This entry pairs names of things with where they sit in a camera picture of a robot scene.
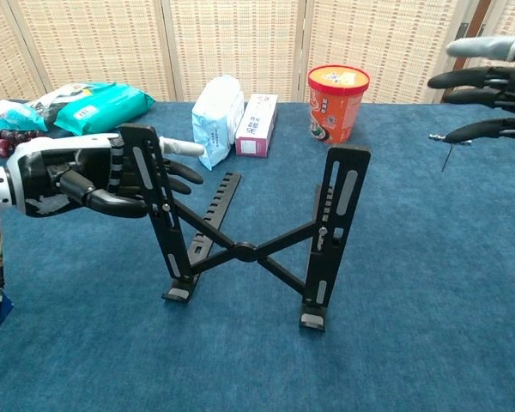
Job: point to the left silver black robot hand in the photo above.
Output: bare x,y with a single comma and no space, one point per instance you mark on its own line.
38,171

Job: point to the brown wooden post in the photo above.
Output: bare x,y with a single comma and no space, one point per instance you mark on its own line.
482,13

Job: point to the green tissue pack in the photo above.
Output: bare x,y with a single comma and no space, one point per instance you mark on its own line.
98,109

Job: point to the light blue wet wipes pack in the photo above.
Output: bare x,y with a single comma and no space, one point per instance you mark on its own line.
216,124

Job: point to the black folding laptop stand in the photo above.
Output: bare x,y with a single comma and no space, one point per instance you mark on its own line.
244,252

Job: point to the woven bamboo folding screen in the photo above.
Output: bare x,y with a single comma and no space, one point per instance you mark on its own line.
508,17
90,43

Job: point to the teal snack bag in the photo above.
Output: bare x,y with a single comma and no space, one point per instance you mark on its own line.
34,109

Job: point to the white pink toothpaste box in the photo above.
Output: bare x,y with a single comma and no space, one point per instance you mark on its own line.
257,129

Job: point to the metal screen hinge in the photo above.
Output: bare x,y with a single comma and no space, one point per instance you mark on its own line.
480,31
462,30

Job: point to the blue felt table cover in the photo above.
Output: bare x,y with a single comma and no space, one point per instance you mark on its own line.
412,300

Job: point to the red instant noodle cup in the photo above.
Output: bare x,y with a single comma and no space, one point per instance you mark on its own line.
335,103

